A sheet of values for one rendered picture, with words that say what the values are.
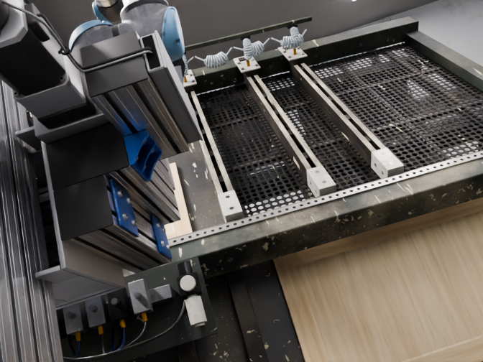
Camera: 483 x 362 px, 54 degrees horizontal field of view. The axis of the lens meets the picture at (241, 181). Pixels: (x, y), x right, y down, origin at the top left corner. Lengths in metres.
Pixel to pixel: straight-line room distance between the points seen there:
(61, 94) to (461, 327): 1.52
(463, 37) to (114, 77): 6.09
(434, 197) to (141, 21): 1.09
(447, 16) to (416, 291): 5.27
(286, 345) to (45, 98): 1.23
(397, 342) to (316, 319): 0.28
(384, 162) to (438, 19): 5.07
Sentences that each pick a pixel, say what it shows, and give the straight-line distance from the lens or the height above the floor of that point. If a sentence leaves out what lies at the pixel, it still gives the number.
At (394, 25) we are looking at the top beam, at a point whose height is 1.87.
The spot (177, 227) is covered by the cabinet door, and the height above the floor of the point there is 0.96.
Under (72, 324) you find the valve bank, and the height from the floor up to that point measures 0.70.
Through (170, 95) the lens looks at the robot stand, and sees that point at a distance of 0.78.
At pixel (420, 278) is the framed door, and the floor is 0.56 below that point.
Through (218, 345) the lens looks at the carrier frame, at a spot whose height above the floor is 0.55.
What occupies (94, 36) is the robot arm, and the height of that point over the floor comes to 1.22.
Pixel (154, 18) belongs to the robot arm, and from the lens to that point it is 1.14.
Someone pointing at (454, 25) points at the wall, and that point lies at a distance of 6.71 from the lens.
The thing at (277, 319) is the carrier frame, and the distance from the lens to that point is 1.74.
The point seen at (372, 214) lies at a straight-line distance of 1.62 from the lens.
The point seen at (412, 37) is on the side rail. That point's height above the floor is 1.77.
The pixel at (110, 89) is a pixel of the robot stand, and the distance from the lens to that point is 0.72.
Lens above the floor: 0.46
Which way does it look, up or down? 20 degrees up
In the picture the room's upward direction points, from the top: 18 degrees counter-clockwise
